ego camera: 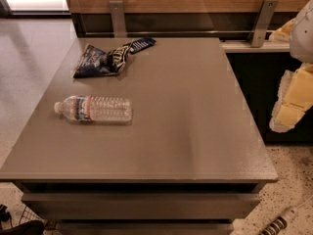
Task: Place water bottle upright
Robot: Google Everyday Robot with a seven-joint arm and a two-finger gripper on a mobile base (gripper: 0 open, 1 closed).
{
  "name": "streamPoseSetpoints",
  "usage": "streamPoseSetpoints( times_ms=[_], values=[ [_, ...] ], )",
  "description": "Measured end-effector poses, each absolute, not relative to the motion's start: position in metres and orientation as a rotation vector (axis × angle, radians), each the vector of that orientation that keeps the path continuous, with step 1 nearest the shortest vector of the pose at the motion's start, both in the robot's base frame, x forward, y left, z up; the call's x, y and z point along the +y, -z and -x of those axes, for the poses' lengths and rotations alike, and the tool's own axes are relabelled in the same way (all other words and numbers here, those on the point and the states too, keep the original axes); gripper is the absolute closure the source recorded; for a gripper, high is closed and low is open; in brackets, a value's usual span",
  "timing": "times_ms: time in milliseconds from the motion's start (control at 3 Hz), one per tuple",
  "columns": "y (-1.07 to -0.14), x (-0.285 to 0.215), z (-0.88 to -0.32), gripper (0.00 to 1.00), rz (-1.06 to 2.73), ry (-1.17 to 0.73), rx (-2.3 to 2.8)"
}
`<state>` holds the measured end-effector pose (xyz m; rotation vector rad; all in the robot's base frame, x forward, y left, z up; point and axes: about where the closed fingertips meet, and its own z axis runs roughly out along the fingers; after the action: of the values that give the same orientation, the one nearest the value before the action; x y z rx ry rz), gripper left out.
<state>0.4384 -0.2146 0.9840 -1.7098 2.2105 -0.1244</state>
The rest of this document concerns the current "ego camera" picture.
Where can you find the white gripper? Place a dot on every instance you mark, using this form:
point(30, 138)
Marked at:
point(302, 36)

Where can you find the clear plastic water bottle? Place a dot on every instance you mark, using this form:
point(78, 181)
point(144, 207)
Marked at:
point(95, 109)

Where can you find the grey drawer cabinet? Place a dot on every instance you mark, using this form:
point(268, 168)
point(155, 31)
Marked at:
point(190, 161)

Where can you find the dark blue snack wrapper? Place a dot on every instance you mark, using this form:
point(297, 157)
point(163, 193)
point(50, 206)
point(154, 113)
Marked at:
point(141, 44)

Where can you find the white power strip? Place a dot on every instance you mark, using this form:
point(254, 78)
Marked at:
point(283, 219)

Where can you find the blue chip bag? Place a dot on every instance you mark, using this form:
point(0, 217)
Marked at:
point(94, 62)

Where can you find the black object bottom left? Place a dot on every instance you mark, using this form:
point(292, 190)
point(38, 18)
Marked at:
point(34, 227)

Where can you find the right metal bracket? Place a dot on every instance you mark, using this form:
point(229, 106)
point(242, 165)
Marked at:
point(263, 20)

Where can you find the metal bracket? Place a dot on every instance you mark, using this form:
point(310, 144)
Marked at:
point(118, 19)
point(263, 20)

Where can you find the left metal bracket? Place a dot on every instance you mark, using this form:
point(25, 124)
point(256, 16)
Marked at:
point(118, 19)

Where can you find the wire basket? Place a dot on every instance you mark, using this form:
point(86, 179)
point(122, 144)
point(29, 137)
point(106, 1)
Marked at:
point(28, 215)

